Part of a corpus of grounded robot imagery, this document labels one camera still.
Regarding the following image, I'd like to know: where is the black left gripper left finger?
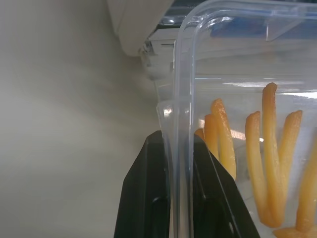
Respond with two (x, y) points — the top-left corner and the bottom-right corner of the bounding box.
(113, 129), (172, 238)

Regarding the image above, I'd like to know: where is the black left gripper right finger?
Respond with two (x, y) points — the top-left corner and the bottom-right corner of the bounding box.
(191, 135), (261, 238)

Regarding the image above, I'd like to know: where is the yellow french fry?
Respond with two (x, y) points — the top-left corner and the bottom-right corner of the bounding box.
(271, 227), (317, 238)
(194, 128), (206, 141)
(245, 111), (274, 228)
(211, 98), (237, 181)
(204, 114), (220, 162)
(277, 110), (304, 179)
(262, 82), (284, 229)

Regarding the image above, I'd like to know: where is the white toaster oven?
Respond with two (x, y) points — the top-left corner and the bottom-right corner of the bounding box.
(106, 0), (191, 81)

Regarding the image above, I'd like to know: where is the clear plastic food container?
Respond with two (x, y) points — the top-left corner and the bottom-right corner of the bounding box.
(156, 0), (317, 238)

